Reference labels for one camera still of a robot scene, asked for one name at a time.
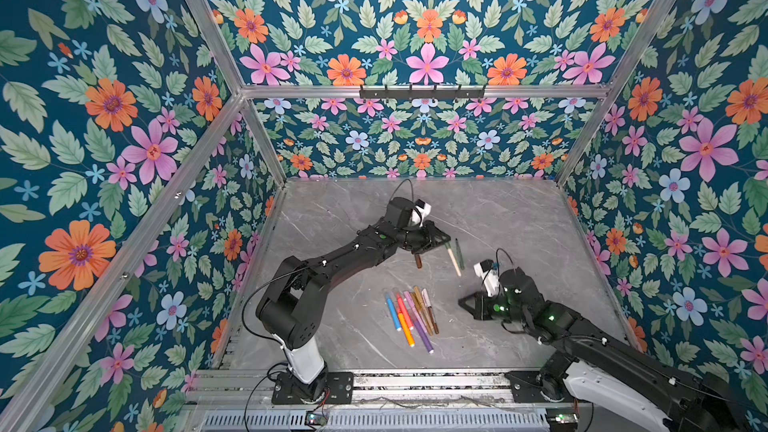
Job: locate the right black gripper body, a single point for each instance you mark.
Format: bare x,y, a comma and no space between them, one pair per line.
498,307

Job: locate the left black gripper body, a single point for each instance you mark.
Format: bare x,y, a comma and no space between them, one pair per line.
412,236

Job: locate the ochre brown marker pen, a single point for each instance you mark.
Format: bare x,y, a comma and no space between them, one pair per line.
417,296

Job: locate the dark green brown marker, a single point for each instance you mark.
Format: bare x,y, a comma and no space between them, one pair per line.
458,254

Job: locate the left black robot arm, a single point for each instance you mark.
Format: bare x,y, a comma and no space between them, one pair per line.
292,306

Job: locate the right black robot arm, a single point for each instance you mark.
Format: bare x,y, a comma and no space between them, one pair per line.
590,365

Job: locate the purple marker pen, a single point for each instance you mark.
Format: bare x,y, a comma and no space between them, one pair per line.
421,336

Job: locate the orange marker pen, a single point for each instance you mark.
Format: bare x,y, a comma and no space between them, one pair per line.
406,330

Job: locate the red marker pen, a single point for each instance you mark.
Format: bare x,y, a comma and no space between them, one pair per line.
403,310

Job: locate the blue marker pen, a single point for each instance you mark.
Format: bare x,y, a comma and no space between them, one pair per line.
393,312

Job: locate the black hook bar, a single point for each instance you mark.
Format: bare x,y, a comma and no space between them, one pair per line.
412,92

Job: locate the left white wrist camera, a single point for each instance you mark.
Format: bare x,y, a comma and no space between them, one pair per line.
420,213

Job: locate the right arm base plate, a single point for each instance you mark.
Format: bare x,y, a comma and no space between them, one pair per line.
537,386

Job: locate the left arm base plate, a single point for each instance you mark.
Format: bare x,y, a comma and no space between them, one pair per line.
334,388

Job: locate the white vented cable duct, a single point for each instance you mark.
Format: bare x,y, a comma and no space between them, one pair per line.
377,420

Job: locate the aluminium front rail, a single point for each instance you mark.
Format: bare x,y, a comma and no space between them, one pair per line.
411,388

